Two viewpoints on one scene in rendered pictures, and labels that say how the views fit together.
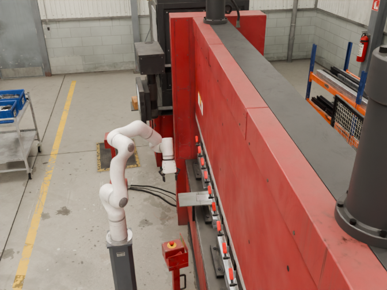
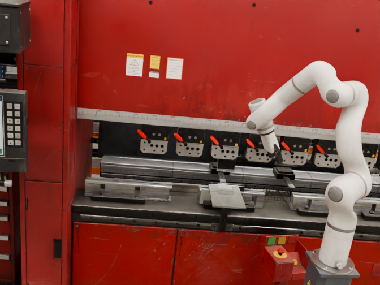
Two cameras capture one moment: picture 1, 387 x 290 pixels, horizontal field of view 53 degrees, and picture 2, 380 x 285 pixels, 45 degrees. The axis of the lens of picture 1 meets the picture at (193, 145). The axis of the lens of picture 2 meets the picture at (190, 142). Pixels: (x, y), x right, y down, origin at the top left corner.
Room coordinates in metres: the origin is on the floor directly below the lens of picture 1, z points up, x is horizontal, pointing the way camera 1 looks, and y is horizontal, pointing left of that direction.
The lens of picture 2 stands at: (2.81, 2.30, 2.10)
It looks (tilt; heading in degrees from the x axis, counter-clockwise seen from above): 19 degrees down; 271
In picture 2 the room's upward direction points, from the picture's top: 6 degrees clockwise
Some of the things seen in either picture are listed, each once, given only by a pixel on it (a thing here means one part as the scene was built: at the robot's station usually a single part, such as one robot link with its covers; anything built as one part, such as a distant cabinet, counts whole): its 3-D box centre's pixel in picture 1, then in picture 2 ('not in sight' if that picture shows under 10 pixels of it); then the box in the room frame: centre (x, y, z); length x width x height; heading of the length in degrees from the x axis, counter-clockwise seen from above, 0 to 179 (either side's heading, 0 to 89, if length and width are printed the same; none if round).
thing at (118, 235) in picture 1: (118, 226); (336, 244); (2.16, 0.55, 1.09); 0.19 x 0.19 x 0.18
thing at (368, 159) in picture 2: (231, 236); (359, 154); (1.86, -0.23, 1.26); 0.15 x 0.09 x 0.17; 6
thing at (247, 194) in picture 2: (213, 208); (230, 196); (2.58, -0.16, 0.92); 0.39 x 0.06 x 0.10; 6
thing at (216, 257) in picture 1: (216, 260); (322, 212); (2.02, -0.16, 0.89); 0.30 x 0.05 x 0.03; 6
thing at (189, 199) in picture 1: (194, 198); (226, 196); (2.62, 0.00, 1.00); 0.26 x 0.18 x 0.01; 96
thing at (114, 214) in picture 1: (112, 201); (342, 202); (2.18, 0.57, 1.30); 0.19 x 0.12 x 0.24; 46
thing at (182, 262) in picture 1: (174, 251); (285, 257); (2.26, 0.16, 0.75); 0.20 x 0.16 x 0.18; 19
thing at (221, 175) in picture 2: not in sight; (220, 172); (2.65, -0.30, 1.01); 0.26 x 0.12 x 0.05; 96
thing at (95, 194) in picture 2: (196, 170); (119, 198); (3.22, -0.03, 0.89); 0.30 x 0.05 x 0.03; 6
